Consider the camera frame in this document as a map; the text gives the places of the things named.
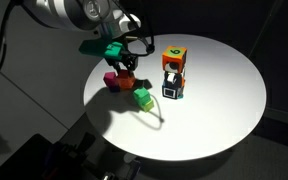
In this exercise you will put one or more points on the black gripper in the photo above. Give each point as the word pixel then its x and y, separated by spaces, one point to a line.
pixel 127 59

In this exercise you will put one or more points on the orange block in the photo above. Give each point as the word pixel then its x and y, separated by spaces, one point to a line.
pixel 126 80

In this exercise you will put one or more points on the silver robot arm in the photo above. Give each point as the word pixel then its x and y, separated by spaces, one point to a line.
pixel 77 13

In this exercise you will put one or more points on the magenta block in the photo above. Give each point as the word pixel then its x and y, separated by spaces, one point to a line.
pixel 109 78

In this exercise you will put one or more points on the light green block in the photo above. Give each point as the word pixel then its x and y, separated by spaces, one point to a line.
pixel 147 106

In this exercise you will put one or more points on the black soft cube with tag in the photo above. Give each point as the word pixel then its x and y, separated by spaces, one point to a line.
pixel 171 77

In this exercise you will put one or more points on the orange soft cube with number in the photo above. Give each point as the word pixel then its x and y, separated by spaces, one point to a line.
pixel 174 56

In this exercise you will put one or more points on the black soft cube white square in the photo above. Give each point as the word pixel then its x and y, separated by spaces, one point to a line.
pixel 171 91

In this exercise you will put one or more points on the black stand equipment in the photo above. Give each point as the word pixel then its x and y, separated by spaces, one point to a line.
pixel 97 163

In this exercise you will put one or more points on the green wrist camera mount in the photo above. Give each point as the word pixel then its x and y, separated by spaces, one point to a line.
pixel 99 48

